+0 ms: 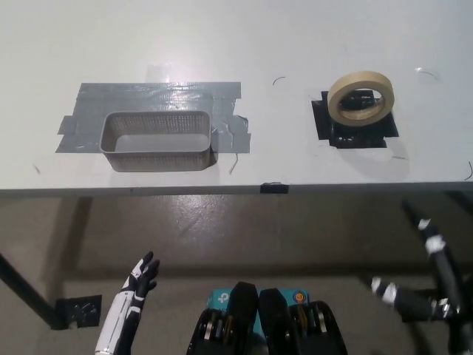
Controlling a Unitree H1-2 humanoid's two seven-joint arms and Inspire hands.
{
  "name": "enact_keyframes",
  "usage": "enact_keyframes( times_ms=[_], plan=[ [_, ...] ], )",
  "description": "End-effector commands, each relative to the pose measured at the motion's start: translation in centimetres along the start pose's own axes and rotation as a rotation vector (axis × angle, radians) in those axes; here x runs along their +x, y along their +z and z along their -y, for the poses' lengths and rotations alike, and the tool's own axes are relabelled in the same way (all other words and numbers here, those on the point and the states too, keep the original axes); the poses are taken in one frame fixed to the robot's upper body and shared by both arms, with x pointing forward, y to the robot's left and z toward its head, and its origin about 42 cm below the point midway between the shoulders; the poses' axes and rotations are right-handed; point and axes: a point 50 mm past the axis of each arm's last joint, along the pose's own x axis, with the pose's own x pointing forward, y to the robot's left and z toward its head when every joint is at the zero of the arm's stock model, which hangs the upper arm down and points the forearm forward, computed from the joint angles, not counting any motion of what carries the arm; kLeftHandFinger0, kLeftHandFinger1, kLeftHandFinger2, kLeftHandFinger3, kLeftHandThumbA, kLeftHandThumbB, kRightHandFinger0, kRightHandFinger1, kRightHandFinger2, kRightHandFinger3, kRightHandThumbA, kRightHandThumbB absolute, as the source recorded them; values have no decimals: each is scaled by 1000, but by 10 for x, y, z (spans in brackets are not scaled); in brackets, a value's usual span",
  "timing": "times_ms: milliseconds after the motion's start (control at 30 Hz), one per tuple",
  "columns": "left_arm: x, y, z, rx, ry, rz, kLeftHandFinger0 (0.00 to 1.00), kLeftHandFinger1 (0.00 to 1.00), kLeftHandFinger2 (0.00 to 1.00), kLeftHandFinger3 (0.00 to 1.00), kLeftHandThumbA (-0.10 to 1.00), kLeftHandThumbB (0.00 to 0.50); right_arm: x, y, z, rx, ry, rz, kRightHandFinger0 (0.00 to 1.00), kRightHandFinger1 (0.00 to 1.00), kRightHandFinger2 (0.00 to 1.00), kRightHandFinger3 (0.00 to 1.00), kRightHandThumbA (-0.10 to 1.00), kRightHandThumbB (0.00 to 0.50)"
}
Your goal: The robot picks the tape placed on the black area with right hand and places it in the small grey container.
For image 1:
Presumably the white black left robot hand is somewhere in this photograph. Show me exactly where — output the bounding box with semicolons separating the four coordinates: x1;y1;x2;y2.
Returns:
95;251;161;355

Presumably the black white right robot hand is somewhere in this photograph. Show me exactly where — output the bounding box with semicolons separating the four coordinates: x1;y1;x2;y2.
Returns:
370;199;473;336

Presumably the beige masking tape roll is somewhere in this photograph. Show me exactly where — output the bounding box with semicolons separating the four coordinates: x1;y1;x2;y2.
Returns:
327;70;395;125

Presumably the small grey mesh container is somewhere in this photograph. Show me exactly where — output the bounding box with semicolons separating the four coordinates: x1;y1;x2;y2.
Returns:
98;109;213;173

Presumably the black tape square patch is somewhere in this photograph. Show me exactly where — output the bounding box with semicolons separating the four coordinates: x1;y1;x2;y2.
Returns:
311;87;401;150

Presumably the black metal table leg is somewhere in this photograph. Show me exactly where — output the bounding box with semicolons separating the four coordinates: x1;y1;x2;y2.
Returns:
0;251;62;331

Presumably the grey duct tape patch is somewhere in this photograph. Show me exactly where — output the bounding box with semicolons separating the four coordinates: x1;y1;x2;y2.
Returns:
54;81;252;155

